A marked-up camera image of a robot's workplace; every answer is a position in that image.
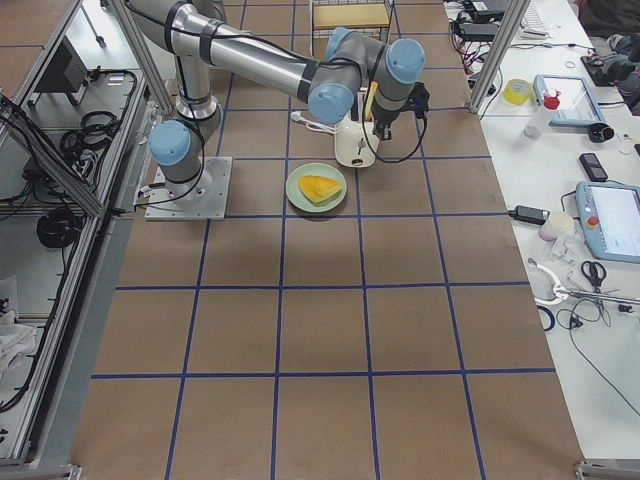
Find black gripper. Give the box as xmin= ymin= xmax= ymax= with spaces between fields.
xmin=373 ymin=110 xmax=396 ymax=141

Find white toaster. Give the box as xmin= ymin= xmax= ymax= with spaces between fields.
xmin=334 ymin=89 xmax=380 ymax=168

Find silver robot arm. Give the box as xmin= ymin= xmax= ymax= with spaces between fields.
xmin=126 ymin=1 xmax=429 ymax=220

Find bread slice in toaster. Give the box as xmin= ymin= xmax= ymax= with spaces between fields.
xmin=363 ymin=81 xmax=378 ymax=122

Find orange bread on plate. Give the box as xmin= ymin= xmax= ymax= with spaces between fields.
xmin=297 ymin=175 xmax=342 ymax=204

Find green plate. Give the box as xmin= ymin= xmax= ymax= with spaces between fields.
xmin=286 ymin=163 xmax=347 ymax=213

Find yellow tape roll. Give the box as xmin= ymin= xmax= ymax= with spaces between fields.
xmin=502 ymin=78 xmax=532 ymax=105

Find clear bottle red cap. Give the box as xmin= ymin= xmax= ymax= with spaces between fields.
xmin=523 ymin=90 xmax=561 ymax=140

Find black power adapter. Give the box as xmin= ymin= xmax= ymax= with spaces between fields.
xmin=508 ymin=205 xmax=550 ymax=226

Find far teach pendant tablet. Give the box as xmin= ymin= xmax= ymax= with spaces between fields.
xmin=533 ymin=74 xmax=605 ymax=127

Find teach pendant tablet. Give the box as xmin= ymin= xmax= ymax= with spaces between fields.
xmin=575 ymin=181 xmax=639 ymax=264
xmin=533 ymin=74 xmax=605 ymax=127

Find white paper cup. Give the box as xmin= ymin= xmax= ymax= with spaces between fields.
xmin=538 ymin=211 xmax=574 ymax=242

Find black remote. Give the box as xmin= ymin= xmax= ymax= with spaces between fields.
xmin=579 ymin=152 xmax=608 ymax=183

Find near teach pendant tablet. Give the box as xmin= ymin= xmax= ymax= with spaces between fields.
xmin=575 ymin=181 xmax=639 ymax=264

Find black scissors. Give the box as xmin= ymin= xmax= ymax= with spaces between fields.
xmin=580 ymin=260 xmax=607 ymax=293

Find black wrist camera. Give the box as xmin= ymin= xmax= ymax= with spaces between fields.
xmin=408 ymin=81 xmax=430 ymax=119

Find white toaster power cord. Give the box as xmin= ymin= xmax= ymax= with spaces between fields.
xmin=290 ymin=110 xmax=339 ymax=135

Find wire basket with wooden shelf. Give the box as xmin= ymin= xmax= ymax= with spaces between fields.
xmin=309 ymin=0 xmax=394 ymax=58

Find aluminium frame post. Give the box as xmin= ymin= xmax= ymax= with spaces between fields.
xmin=468 ymin=0 xmax=530 ymax=113

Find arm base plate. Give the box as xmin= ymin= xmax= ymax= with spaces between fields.
xmin=144 ymin=156 xmax=233 ymax=221

